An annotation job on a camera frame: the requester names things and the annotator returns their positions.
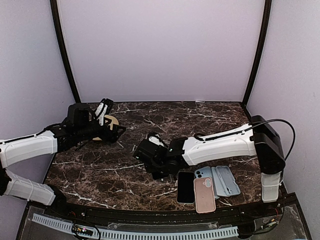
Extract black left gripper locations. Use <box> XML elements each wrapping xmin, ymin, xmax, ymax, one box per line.
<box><xmin>76</xmin><ymin>117</ymin><xmax>126</xmax><ymax>144</ymax></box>

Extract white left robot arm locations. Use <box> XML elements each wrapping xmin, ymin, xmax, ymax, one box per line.
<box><xmin>0</xmin><ymin>98</ymin><xmax>126</xmax><ymax>218</ymax></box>

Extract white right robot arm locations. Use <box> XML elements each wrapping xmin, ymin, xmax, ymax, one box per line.
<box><xmin>133</xmin><ymin>115</ymin><xmax>286</xmax><ymax>217</ymax></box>

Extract black phone light-blue edge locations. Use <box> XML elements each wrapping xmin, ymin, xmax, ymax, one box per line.
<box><xmin>176</xmin><ymin>171</ymin><xmax>195</xmax><ymax>204</ymax></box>

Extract light blue phone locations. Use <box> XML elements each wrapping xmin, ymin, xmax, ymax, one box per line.
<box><xmin>194</xmin><ymin>166</ymin><xmax>213</xmax><ymax>179</ymax></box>

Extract pink phone case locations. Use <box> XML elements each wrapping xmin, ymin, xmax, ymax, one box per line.
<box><xmin>193</xmin><ymin>177</ymin><xmax>216</xmax><ymax>214</ymax></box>

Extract grey-blue phone case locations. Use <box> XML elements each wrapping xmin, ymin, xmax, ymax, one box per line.
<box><xmin>211</xmin><ymin>165</ymin><xmax>241</xmax><ymax>197</ymax></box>

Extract beige ceramic plate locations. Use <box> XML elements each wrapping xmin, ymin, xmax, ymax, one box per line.
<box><xmin>92</xmin><ymin>114</ymin><xmax>119</xmax><ymax>142</ymax></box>

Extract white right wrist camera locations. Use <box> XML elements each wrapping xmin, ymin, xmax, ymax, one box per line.
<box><xmin>147</xmin><ymin>131</ymin><xmax>168</xmax><ymax>148</ymax></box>

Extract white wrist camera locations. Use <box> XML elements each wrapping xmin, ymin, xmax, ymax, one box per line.
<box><xmin>147</xmin><ymin>131</ymin><xmax>168</xmax><ymax>148</ymax></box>
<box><xmin>94</xmin><ymin>98</ymin><xmax>114</xmax><ymax>126</ymax></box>

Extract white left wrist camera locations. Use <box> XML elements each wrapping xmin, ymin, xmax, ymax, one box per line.
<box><xmin>94</xmin><ymin>98</ymin><xmax>114</xmax><ymax>126</ymax></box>

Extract black front table rail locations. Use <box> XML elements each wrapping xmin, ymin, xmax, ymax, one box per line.
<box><xmin>29</xmin><ymin>193</ymin><xmax>298</xmax><ymax>226</ymax></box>

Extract white slotted cable duct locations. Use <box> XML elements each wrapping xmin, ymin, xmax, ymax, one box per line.
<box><xmin>31</xmin><ymin>213</ymin><xmax>239</xmax><ymax>240</ymax></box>

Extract black left frame post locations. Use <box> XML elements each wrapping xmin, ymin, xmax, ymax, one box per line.
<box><xmin>49</xmin><ymin>0</ymin><xmax>82</xmax><ymax>103</ymax></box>

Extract black frame post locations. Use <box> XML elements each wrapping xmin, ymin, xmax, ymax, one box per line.
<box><xmin>49</xmin><ymin>0</ymin><xmax>82</xmax><ymax>103</ymax></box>
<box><xmin>241</xmin><ymin>0</ymin><xmax>273</xmax><ymax>109</ymax></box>

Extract black right frame post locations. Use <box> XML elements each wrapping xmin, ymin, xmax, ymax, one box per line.
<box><xmin>241</xmin><ymin>0</ymin><xmax>273</xmax><ymax>109</ymax></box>

